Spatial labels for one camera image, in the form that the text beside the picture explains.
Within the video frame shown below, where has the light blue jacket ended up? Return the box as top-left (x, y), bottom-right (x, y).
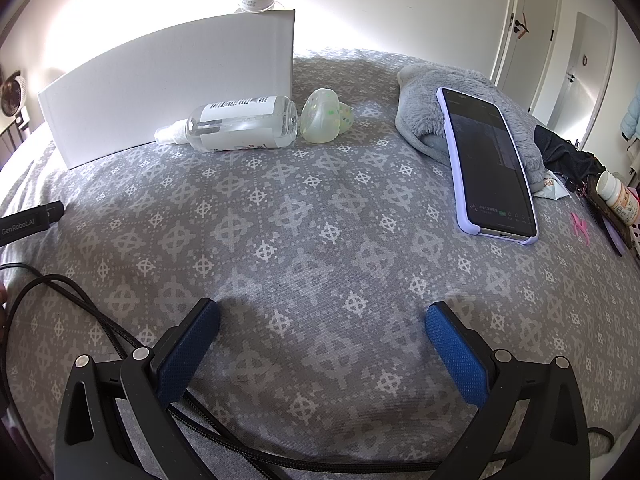
top-left (619, 84), bottom-right (640, 142)

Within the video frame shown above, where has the white pill bottle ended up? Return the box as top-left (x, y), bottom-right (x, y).
top-left (596, 170), bottom-right (640, 224)

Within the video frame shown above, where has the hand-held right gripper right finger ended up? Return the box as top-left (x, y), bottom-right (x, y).
top-left (424, 301), bottom-right (592, 480)

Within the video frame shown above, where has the small desk fan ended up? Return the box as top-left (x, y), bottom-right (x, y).
top-left (0, 70), bottom-right (27, 127)

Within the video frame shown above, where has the white cardboard sheet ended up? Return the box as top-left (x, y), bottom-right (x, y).
top-left (37, 8), bottom-right (296, 171)

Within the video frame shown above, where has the black braided cable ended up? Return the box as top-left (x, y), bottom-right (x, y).
top-left (0, 274), bottom-right (287, 480)

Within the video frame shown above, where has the pink hair clip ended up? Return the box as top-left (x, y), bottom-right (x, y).
top-left (570, 212), bottom-right (592, 247)

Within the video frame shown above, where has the grey patterned bedsheet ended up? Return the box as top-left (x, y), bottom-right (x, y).
top-left (0, 49), bottom-right (640, 480)

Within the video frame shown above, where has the grey plush slipper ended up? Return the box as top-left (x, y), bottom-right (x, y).
top-left (395, 64), bottom-right (547, 197)

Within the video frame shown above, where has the dark storage tray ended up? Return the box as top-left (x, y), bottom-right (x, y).
top-left (584, 180), bottom-right (640, 263)

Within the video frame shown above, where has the clear spray bottle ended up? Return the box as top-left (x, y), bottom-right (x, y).
top-left (153, 95), bottom-right (300, 154)

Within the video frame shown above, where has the smartphone in lilac case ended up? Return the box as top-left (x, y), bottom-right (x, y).
top-left (435, 86), bottom-right (540, 246)

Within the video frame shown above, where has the black cloth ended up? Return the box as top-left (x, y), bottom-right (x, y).
top-left (532, 124), bottom-right (603, 187)

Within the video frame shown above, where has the translucent dotted squishy ball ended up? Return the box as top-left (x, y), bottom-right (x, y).
top-left (298, 88), bottom-right (355, 145)

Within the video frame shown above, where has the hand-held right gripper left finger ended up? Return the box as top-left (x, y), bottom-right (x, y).
top-left (54, 297), bottom-right (222, 480)

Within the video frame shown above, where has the white paper packet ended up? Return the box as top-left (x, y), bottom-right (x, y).
top-left (541, 174), bottom-right (572, 199)

